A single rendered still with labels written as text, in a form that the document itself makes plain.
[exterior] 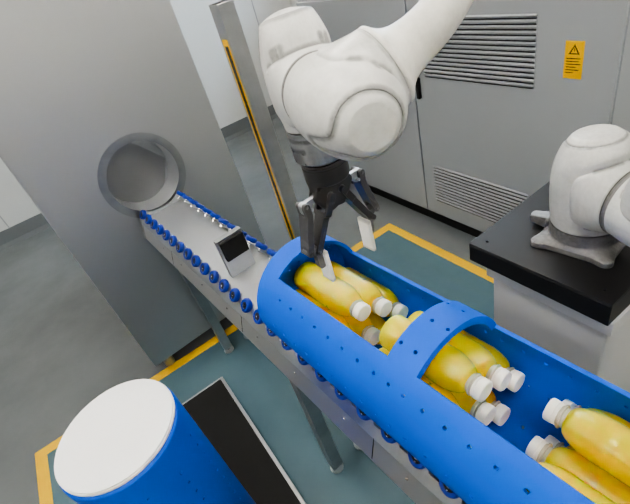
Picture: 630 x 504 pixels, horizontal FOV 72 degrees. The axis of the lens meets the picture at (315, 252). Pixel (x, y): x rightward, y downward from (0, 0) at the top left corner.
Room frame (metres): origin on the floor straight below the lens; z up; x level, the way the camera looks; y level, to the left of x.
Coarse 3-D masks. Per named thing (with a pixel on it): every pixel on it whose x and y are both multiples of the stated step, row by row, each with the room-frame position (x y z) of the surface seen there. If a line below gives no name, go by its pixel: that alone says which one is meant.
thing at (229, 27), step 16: (224, 0) 1.55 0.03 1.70; (224, 16) 1.51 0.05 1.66; (224, 32) 1.52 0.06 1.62; (240, 32) 1.53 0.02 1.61; (224, 48) 1.55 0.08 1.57; (240, 48) 1.52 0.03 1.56; (240, 64) 1.51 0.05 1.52; (240, 80) 1.52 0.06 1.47; (256, 80) 1.53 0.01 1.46; (240, 96) 1.56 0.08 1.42; (256, 96) 1.52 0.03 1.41; (256, 112) 1.51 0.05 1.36; (256, 128) 1.52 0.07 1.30; (272, 128) 1.53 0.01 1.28; (272, 144) 1.52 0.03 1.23; (272, 160) 1.51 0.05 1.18; (272, 176) 1.53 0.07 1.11; (288, 176) 1.53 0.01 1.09; (288, 192) 1.52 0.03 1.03; (288, 208) 1.51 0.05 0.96; (288, 224) 1.53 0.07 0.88
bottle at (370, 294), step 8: (336, 264) 0.84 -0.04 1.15; (336, 272) 0.80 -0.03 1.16; (344, 272) 0.79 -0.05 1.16; (352, 272) 0.79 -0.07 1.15; (344, 280) 0.77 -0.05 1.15; (352, 280) 0.76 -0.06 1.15; (360, 280) 0.75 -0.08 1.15; (360, 288) 0.72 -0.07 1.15; (368, 288) 0.72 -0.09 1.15; (376, 288) 0.72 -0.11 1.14; (368, 296) 0.70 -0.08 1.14; (376, 296) 0.70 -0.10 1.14; (368, 304) 0.69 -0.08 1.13
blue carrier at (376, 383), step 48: (336, 240) 0.87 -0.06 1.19; (288, 288) 0.74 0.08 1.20; (288, 336) 0.69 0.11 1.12; (336, 336) 0.57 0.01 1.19; (432, 336) 0.47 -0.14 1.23; (480, 336) 0.56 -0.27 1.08; (336, 384) 0.54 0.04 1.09; (384, 384) 0.45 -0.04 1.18; (528, 384) 0.45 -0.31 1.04; (576, 384) 0.39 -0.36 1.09; (432, 432) 0.35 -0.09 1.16; (480, 432) 0.31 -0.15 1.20; (528, 432) 0.40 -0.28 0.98; (480, 480) 0.27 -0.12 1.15; (528, 480) 0.24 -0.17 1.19
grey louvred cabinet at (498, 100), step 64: (320, 0) 3.19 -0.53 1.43; (384, 0) 2.60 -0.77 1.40; (512, 0) 1.89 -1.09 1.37; (576, 0) 1.65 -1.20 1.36; (448, 64) 2.21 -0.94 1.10; (512, 64) 1.87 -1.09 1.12; (576, 64) 1.62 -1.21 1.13; (448, 128) 2.24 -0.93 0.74; (512, 128) 1.87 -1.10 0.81; (576, 128) 1.60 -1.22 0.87; (384, 192) 2.93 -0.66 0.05; (448, 192) 2.26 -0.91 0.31; (512, 192) 1.86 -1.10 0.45
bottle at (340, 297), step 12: (312, 264) 0.81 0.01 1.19; (300, 276) 0.79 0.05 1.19; (312, 276) 0.77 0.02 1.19; (336, 276) 0.75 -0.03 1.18; (300, 288) 0.78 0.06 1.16; (312, 288) 0.74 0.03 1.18; (324, 288) 0.72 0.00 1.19; (336, 288) 0.70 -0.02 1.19; (348, 288) 0.69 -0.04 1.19; (324, 300) 0.70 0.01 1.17; (336, 300) 0.68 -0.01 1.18; (348, 300) 0.67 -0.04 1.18; (360, 300) 0.66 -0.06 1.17; (336, 312) 0.67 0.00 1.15; (348, 312) 0.66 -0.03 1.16
